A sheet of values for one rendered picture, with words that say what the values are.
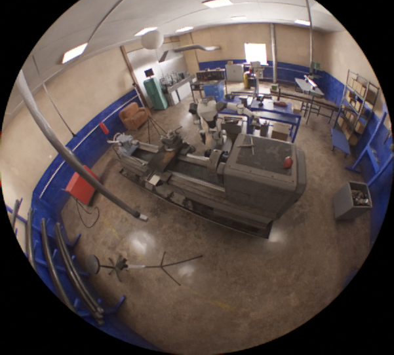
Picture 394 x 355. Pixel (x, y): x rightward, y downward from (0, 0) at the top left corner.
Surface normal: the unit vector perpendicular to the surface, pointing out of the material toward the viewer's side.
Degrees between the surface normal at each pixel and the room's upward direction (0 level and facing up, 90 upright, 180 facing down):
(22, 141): 90
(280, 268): 0
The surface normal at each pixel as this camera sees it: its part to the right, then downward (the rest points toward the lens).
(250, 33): -0.45, 0.72
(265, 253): -0.22, -0.67
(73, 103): 0.86, 0.21
